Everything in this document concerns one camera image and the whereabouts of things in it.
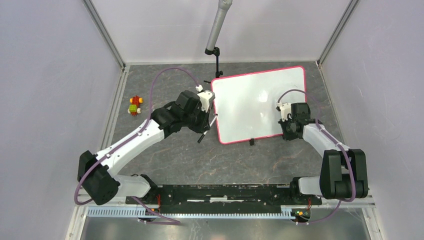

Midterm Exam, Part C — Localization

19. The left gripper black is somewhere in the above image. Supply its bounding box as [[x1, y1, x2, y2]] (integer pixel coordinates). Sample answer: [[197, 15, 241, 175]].
[[182, 103, 211, 134]]

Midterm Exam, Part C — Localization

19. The whiteboard with pink frame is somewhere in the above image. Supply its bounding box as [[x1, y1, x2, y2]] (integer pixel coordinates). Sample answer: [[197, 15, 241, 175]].
[[211, 66, 307, 145]]

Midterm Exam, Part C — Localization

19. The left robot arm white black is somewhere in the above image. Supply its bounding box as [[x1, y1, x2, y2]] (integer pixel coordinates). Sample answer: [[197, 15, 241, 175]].
[[77, 90, 215, 206]]

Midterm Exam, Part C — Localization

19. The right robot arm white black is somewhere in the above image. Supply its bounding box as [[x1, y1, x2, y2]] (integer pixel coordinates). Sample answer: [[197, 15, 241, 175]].
[[276, 102, 369, 204]]

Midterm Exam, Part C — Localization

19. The colourful toy block car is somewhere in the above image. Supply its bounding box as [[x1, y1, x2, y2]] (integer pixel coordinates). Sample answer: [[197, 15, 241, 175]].
[[127, 95, 144, 116]]

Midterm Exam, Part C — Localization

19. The black microphone tripod stand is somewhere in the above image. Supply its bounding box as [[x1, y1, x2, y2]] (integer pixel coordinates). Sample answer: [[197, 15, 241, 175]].
[[204, 46, 223, 78]]

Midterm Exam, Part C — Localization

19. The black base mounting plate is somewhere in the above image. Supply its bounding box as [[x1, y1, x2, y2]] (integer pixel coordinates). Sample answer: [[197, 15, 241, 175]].
[[141, 184, 322, 214]]

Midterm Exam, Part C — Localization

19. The silver microphone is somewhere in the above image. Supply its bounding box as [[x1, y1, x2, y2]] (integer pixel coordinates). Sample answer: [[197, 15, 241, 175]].
[[205, 0, 233, 55]]

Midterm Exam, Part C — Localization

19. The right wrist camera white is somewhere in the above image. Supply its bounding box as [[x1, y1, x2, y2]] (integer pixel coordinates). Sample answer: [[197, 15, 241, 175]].
[[276, 102, 291, 122]]

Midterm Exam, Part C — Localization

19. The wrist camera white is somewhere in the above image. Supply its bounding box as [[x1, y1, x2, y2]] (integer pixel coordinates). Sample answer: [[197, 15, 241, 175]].
[[195, 85, 215, 113], [276, 102, 291, 122]]

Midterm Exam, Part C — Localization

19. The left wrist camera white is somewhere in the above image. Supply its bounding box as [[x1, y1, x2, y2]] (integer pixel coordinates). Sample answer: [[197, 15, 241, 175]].
[[195, 85, 215, 113]]

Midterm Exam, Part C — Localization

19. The slotted aluminium rail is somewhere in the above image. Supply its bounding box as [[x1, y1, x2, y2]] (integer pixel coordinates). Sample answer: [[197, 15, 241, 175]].
[[87, 206, 295, 220]]

